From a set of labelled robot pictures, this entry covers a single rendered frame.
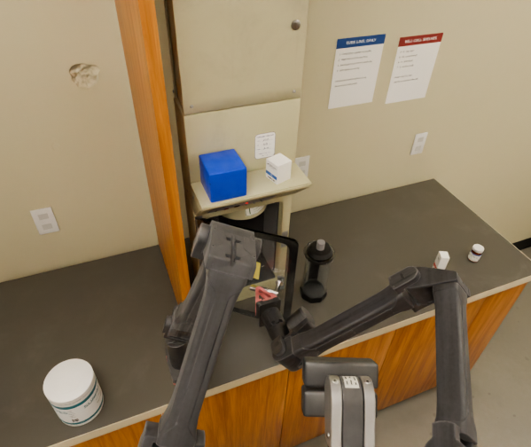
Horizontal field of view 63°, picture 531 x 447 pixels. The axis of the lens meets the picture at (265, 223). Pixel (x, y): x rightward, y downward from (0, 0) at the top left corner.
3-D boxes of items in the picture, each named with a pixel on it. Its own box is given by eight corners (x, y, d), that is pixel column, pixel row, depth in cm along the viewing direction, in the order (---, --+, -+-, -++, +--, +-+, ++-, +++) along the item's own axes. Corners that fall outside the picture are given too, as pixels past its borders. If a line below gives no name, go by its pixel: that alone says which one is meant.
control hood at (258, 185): (192, 210, 125) (189, 183, 119) (292, 188, 135) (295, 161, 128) (203, 236, 117) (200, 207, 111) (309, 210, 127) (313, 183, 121)
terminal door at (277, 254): (206, 302, 153) (198, 216, 127) (289, 325, 147) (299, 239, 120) (205, 304, 152) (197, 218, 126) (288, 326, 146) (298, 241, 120)
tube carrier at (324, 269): (296, 281, 167) (301, 241, 153) (324, 278, 168) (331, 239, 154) (301, 303, 159) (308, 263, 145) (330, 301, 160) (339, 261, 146)
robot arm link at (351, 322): (421, 278, 94) (441, 302, 100) (412, 260, 99) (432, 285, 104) (268, 361, 109) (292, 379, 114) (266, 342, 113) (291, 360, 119)
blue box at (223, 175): (200, 182, 119) (198, 154, 113) (234, 175, 122) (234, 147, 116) (211, 203, 112) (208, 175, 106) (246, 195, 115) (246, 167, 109)
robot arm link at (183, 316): (198, 240, 70) (260, 257, 72) (203, 214, 73) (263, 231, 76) (158, 337, 102) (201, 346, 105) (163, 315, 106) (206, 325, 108)
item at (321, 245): (303, 247, 154) (305, 233, 149) (328, 245, 155) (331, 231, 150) (308, 265, 147) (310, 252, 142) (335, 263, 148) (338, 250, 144)
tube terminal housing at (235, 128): (185, 263, 173) (161, 77, 123) (260, 244, 183) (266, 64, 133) (202, 310, 156) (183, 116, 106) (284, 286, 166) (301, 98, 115)
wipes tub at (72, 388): (57, 393, 131) (42, 366, 121) (101, 379, 135) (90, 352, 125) (58, 434, 122) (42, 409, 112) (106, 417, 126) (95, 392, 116)
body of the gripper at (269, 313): (278, 294, 123) (289, 314, 118) (277, 316, 130) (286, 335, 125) (257, 301, 121) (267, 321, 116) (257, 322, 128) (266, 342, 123)
